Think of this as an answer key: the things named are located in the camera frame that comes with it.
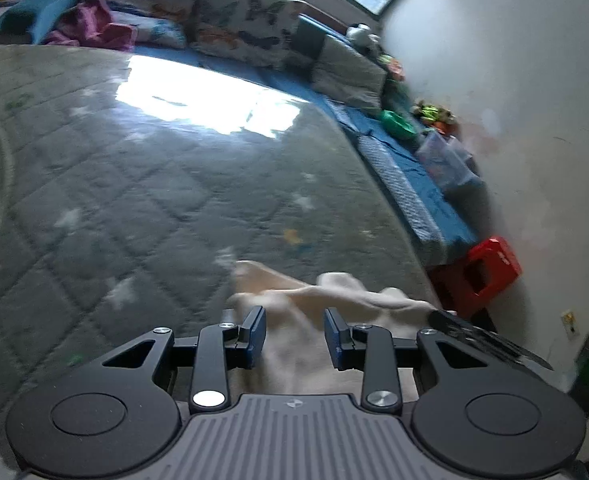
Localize cream t-shirt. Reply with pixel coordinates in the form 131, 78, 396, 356
227, 260, 457, 406

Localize green bowl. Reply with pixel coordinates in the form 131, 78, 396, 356
379, 109, 419, 142

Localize white plush toy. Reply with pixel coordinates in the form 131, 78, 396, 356
347, 22, 383, 54

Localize blue cushion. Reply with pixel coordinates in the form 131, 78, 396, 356
0, 0, 81, 44

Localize red plastic stool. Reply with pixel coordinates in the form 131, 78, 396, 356
429, 236, 523, 319

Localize pink cloth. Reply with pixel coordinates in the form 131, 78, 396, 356
44, 0, 138, 51

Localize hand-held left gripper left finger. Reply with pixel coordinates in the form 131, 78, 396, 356
102, 305, 268, 408

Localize butterfly print cushion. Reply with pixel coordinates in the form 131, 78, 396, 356
189, 0, 308, 71
89, 0, 201, 49

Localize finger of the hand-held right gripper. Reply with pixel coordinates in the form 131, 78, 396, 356
427, 310, 555, 372

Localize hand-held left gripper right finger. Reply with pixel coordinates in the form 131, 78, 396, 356
323, 307, 490, 413

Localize green orange toy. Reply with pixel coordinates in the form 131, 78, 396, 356
411, 102, 458, 134

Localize grey cushion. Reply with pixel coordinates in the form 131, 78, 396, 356
311, 37, 388, 118

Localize clear plastic box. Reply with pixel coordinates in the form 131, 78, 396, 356
417, 130, 483, 194

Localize grey quilted star table cover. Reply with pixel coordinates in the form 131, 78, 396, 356
0, 45, 442, 480

